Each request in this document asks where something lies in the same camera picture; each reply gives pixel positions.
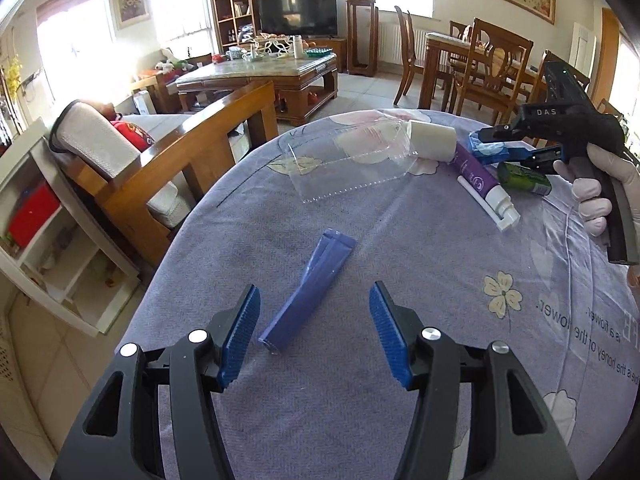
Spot wooden armchair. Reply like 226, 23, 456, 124
132, 52, 213, 113

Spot purple toothpaste tube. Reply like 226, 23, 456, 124
450, 142, 521, 232

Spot wooden dining chair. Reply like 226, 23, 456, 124
530, 49, 592, 111
393, 6, 426, 106
447, 20, 473, 56
452, 17, 533, 116

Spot blue snack wrapper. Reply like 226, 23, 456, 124
470, 130, 531, 159

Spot window with brown blind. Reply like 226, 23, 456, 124
35, 0, 118, 111

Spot tall wooden stand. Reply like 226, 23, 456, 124
346, 0, 380, 77

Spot white radiator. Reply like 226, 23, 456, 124
377, 20, 431, 66

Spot blue squeeze tube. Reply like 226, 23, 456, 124
259, 228, 357, 356

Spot wooden dining table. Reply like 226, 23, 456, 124
420, 32, 551, 111

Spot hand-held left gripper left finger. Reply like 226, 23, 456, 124
50, 284, 262, 480

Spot wooden coffee table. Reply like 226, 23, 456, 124
175, 52, 340, 126

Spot white wire fruit rack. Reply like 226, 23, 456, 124
250, 35, 291, 61

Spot green small bottle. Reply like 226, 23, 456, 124
496, 161, 552, 196

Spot white sofa back cushion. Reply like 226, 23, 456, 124
50, 101, 141, 181

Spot white foam roll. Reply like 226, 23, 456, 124
407, 120, 457, 165

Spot wooden sofa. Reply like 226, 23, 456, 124
50, 80, 278, 266

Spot white door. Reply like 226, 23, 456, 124
570, 22, 596, 78

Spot yellow artificial flowers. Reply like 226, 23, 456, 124
5, 55, 26, 96

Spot wooden television stand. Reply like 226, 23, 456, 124
300, 37, 348, 73

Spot pile of plush toys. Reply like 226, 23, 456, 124
155, 47, 196, 73

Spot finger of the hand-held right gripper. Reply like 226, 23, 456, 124
500, 144, 567, 168
470, 122, 526, 148

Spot clear plastic container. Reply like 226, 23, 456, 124
287, 112, 418, 205

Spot black television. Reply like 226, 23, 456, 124
257, 0, 338, 40

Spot person's right hand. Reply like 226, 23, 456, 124
554, 142, 640, 238

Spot small framed flower picture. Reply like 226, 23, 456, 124
111, 0, 152, 30

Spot wooden bookshelf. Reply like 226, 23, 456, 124
210, 0, 266, 53

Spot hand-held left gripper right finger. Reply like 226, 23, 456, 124
369, 281, 581, 480

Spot white shelf unit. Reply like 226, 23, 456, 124
0, 117, 141, 336

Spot tall plain window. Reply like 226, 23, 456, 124
147, 0, 211, 58

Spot red storage box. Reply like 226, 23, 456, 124
7, 182, 61, 248

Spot red cushion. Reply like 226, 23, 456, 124
107, 120, 156, 153

